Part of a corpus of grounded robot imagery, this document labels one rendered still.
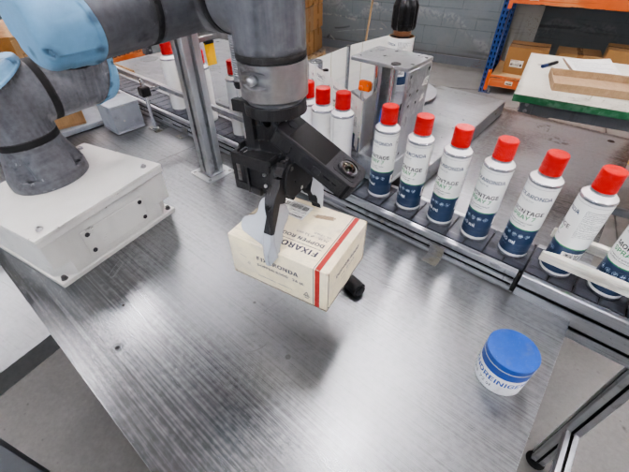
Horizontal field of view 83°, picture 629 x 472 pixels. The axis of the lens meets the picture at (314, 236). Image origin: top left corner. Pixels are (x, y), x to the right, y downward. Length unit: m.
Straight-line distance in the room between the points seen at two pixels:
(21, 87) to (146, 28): 0.49
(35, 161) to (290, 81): 0.62
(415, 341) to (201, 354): 0.35
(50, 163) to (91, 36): 0.53
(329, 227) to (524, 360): 0.32
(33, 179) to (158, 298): 0.36
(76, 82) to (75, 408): 1.20
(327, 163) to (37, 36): 0.27
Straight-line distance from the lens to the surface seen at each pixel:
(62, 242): 0.79
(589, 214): 0.69
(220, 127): 1.18
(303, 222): 0.52
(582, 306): 0.75
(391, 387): 0.59
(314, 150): 0.42
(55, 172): 0.90
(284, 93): 0.40
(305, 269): 0.46
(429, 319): 0.67
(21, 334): 0.80
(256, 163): 0.44
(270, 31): 0.38
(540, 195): 0.69
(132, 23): 0.40
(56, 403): 1.77
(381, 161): 0.78
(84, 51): 0.39
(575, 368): 1.87
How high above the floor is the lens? 1.35
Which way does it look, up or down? 41 degrees down
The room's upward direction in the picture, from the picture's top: straight up
